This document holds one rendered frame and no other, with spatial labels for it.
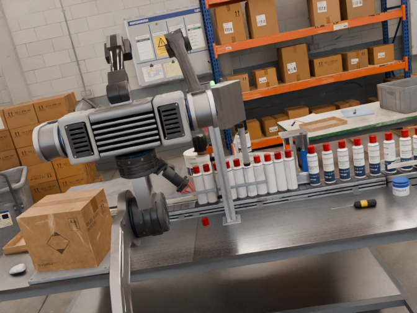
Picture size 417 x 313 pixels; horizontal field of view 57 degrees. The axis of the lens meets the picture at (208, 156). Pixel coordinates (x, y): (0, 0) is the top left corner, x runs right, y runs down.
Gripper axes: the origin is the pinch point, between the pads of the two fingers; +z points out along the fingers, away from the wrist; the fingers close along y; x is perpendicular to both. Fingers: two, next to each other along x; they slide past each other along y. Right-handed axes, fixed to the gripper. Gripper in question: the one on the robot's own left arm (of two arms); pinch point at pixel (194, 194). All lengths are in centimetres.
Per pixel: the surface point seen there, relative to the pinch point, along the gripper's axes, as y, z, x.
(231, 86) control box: -10, -23, -55
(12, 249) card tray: -13, -55, 81
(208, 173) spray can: -2.0, -2.2, -13.8
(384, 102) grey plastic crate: 163, 109, -120
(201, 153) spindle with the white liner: 25.2, -7.2, -12.9
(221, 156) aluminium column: -16.5, -6.1, -28.4
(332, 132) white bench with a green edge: 119, 77, -70
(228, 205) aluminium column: -15.8, 12.4, -11.7
